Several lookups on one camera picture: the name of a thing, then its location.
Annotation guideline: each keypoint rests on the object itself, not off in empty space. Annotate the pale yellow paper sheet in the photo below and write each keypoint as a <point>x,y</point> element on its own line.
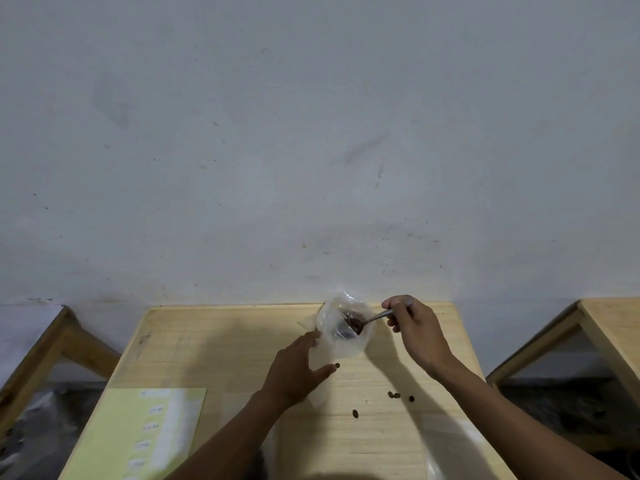
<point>135,434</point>

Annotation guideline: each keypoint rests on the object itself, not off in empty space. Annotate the person's right forearm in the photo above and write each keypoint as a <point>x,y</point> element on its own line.
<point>510,424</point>

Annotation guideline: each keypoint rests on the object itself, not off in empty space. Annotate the person's left forearm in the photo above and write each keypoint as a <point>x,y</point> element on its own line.
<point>235,439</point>

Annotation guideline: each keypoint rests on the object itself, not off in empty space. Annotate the heap of dark coffee beans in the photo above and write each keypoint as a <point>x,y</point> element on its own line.
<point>354,324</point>

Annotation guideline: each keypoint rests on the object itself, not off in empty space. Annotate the person's right fingers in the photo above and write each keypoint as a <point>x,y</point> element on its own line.
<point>400,307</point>

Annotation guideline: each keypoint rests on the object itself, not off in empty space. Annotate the person's left thumb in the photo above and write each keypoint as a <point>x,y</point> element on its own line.
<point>326,371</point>

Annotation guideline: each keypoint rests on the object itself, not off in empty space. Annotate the clear plastic bag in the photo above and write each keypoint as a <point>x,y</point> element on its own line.
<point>345,344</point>

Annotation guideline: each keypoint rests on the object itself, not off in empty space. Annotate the person's right hand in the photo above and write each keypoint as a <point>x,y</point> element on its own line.
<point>422,337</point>

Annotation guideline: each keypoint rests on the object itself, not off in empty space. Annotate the metal spoon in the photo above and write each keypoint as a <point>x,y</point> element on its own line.
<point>375,317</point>

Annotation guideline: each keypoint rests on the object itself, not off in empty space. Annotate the person's left hand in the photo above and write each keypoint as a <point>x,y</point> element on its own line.
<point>287,374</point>

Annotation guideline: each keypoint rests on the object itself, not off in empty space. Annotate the wooden side table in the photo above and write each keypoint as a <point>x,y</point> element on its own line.
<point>605,334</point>
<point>55,344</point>

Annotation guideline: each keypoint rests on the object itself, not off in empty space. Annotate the clear plastic sheet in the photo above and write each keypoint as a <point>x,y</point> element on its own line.
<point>450,449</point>

